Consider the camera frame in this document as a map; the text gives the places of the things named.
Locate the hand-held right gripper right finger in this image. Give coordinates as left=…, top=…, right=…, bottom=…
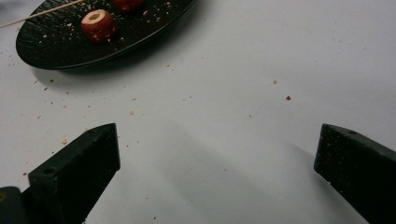
left=313, top=123, right=396, bottom=224

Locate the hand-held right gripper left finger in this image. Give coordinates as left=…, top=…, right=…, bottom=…
left=28, top=122, right=121, bottom=224

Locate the thin wooden skewer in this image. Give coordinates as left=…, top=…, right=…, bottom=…
left=0, top=0, right=85, bottom=29

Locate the black round plate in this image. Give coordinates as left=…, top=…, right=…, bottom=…
left=15, top=0, right=196, bottom=70

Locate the red cored hawthorn fruit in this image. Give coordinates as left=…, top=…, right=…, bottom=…
left=80, top=8, right=119, bottom=44
left=112, top=0, right=145, bottom=13

